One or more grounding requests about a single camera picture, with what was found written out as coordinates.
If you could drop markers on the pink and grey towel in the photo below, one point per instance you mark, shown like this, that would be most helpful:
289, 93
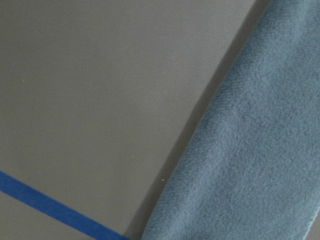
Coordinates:
251, 171

